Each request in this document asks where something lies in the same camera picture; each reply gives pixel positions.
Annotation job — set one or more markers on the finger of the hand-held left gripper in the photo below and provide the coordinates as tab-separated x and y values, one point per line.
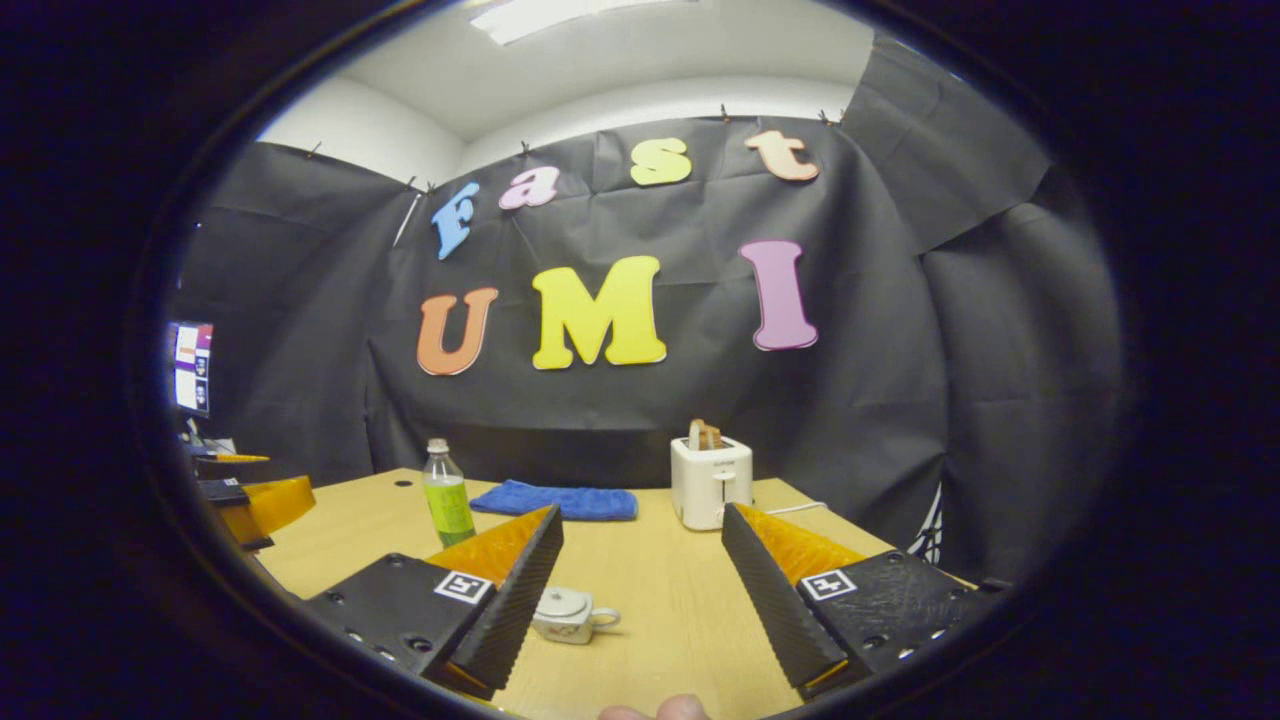
235	459
280	503

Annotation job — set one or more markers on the white ceramic teacup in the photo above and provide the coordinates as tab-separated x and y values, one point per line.
565	630

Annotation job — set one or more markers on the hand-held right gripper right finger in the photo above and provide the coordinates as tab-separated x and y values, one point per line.
780	610

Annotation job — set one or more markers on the blue towel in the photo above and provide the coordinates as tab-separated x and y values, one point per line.
555	500

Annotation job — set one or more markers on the computer monitor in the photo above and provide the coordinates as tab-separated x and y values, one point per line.
193	368

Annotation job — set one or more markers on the green label water bottle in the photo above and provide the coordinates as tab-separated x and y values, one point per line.
449	505

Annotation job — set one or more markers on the white toaster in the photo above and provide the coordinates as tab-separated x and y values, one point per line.
710	485

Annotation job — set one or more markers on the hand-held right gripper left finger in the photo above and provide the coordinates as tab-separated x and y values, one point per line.
500	620

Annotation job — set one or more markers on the bread slice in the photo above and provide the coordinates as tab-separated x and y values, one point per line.
705	436

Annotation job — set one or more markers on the ceiling light panel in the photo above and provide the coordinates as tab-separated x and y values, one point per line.
570	18

